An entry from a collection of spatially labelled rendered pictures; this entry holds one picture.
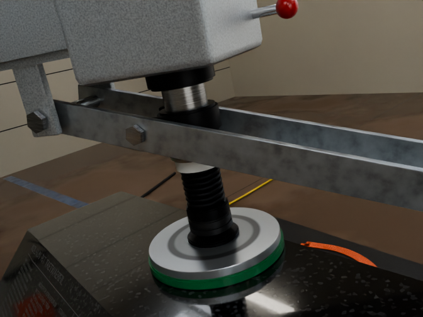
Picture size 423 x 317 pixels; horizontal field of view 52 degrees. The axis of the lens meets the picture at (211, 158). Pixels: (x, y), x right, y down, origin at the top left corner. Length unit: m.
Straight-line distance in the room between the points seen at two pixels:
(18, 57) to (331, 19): 5.52
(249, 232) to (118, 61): 0.33
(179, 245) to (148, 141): 0.18
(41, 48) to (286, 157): 0.35
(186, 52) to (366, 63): 5.39
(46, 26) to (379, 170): 0.45
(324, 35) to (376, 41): 0.72
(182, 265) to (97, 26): 0.34
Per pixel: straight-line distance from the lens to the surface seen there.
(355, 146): 0.65
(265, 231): 0.70
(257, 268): 0.64
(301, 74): 6.42
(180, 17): 0.51
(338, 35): 6.00
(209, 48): 0.51
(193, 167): 0.64
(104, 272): 0.76
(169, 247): 0.71
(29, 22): 0.65
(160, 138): 0.61
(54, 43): 0.63
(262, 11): 0.66
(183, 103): 0.62
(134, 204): 1.01
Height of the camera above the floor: 1.14
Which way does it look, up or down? 16 degrees down
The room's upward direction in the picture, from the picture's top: 11 degrees counter-clockwise
